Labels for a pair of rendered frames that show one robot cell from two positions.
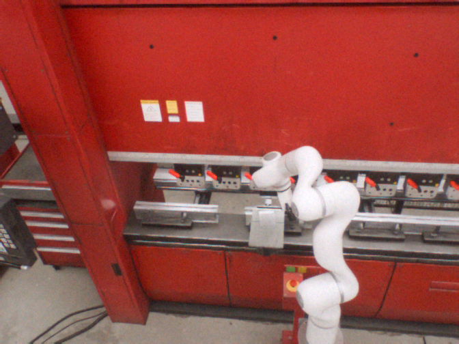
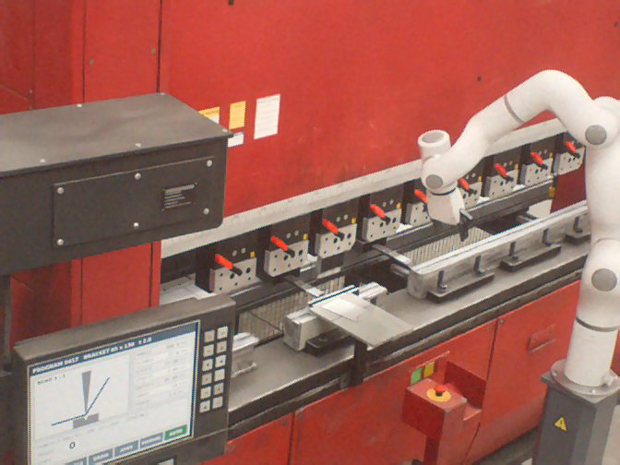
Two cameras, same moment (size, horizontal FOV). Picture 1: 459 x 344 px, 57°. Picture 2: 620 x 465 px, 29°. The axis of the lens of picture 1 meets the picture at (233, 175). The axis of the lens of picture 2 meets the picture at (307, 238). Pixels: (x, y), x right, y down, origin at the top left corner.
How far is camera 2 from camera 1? 2.58 m
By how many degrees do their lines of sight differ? 49
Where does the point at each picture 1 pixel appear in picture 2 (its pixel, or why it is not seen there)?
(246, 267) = (320, 436)
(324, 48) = not seen: outside the picture
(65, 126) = not seen: hidden behind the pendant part
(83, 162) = (158, 249)
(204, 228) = (249, 383)
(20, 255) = (219, 426)
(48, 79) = (156, 67)
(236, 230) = (296, 362)
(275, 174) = (479, 144)
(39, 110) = not seen: hidden behind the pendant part
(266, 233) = (371, 323)
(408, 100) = (494, 39)
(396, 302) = (494, 407)
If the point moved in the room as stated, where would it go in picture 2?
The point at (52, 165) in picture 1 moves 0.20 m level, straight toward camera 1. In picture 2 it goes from (96, 280) to (185, 293)
